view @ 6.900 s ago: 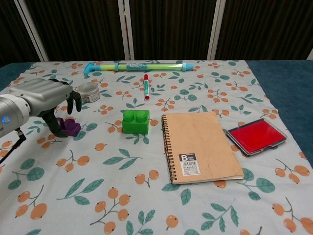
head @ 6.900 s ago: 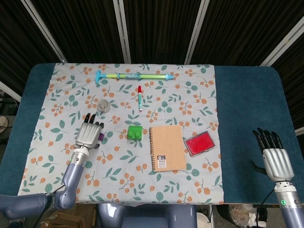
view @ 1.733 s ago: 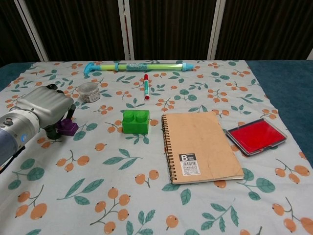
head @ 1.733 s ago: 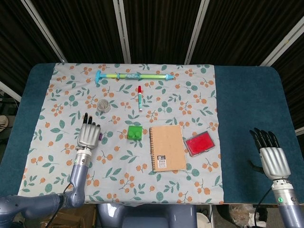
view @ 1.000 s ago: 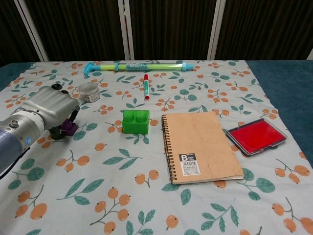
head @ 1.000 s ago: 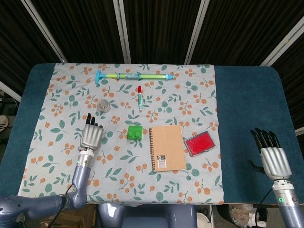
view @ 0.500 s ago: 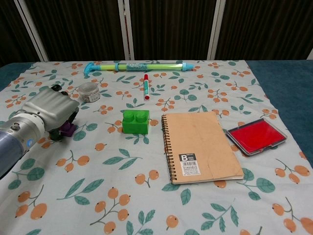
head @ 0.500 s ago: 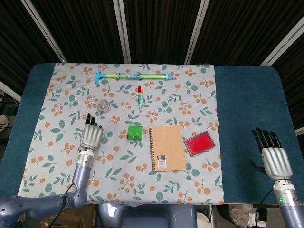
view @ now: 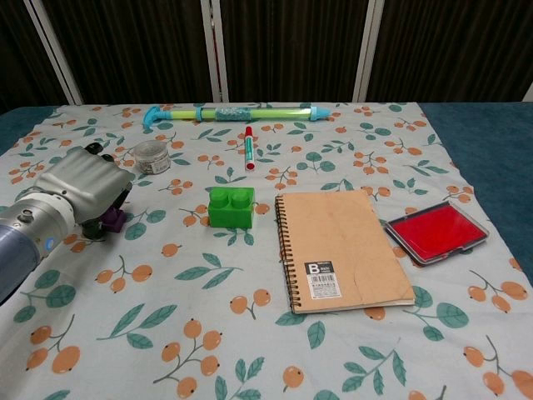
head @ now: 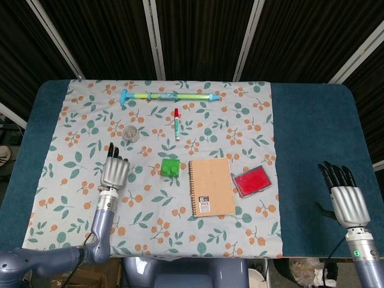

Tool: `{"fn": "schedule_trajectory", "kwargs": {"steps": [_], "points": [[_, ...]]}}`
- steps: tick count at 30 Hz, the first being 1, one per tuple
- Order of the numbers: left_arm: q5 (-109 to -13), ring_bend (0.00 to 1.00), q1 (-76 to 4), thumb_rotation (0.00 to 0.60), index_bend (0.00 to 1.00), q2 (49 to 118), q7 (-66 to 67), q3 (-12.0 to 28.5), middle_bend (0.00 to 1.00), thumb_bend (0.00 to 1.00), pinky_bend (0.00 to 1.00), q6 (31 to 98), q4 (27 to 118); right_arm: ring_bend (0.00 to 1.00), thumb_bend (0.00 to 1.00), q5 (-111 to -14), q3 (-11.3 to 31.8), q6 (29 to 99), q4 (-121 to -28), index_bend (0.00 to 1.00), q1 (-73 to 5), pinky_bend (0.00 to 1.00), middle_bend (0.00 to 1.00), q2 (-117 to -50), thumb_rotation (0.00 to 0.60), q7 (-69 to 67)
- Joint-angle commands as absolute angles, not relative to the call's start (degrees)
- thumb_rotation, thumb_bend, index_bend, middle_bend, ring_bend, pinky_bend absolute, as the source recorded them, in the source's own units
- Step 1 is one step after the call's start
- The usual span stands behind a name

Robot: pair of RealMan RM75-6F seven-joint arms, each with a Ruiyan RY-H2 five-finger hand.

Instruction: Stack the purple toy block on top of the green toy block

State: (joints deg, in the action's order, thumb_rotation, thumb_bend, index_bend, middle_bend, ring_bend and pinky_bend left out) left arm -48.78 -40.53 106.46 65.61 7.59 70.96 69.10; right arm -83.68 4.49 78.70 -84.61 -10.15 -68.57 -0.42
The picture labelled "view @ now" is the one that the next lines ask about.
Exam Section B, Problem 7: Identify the purple toy brick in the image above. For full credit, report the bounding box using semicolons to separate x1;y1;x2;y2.
102;207;127;233

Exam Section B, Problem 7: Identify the brown spiral notebook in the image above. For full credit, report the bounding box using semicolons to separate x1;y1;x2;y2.
274;189;416;315

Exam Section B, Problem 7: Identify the green toy brick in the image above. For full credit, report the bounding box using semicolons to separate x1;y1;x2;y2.
207;186;256;229

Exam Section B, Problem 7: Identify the green and blue water squirter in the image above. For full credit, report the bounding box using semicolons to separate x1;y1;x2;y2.
142;104;330;131

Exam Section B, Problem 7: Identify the white partition frame post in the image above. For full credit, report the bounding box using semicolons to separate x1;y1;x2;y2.
352;0;385;103
199;0;230;103
22;0;84;105

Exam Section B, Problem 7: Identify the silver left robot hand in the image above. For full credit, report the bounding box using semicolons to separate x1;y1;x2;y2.
35;141;134;242

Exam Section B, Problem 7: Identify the clear jar of small clips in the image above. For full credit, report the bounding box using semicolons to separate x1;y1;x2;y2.
132;140;172;174

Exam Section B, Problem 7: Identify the red ink pad case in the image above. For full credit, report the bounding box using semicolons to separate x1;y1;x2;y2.
383;200;489;268

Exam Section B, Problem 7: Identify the dark pleated screen panel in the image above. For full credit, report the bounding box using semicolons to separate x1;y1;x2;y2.
41;0;218;106
366;0;533;104
0;0;72;114
216;0;371;104

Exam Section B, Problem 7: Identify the floral print tablecloth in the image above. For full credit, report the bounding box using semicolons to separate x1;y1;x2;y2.
0;102;533;400

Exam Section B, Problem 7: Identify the green marker with red cap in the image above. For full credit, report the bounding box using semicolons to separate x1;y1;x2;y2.
243;126;257;171

